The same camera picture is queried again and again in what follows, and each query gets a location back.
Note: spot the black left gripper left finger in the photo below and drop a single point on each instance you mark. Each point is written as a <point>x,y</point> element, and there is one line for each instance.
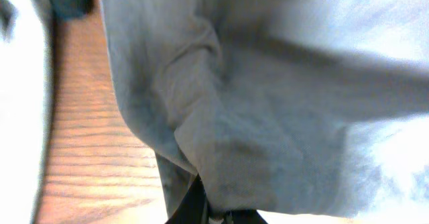
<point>194,206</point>

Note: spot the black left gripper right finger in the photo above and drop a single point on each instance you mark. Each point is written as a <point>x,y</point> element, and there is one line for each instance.
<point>244,217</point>

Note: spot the grey shorts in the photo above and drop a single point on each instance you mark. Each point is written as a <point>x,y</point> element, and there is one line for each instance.
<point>286,106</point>

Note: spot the khaki folded shorts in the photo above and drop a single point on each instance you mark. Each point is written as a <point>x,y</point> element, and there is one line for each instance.
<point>26,104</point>

